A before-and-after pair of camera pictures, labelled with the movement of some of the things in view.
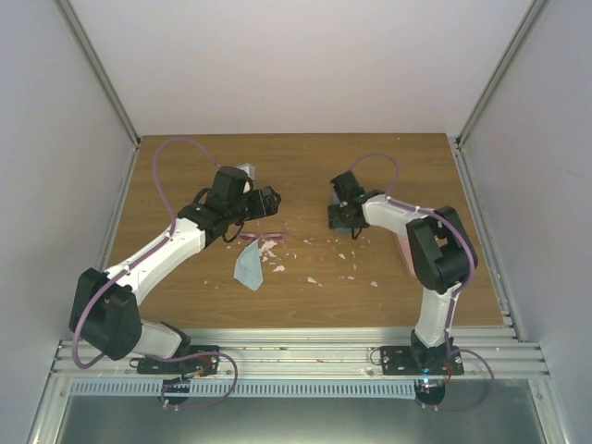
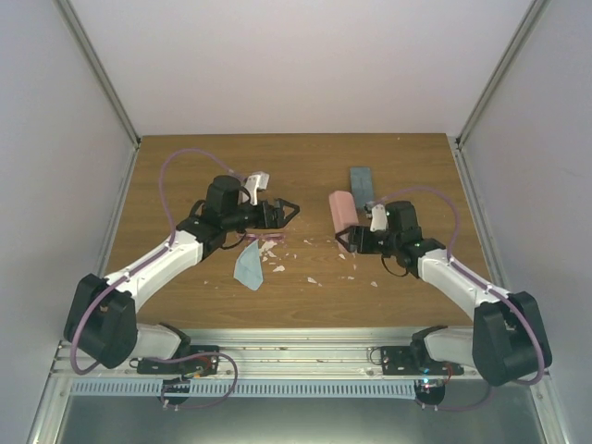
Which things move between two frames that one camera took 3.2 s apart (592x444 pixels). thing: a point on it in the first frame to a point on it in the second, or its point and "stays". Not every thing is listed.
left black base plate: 199,364 stays
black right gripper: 359,225 to 343,242
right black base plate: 422,360 stays
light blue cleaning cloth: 248,266 stays
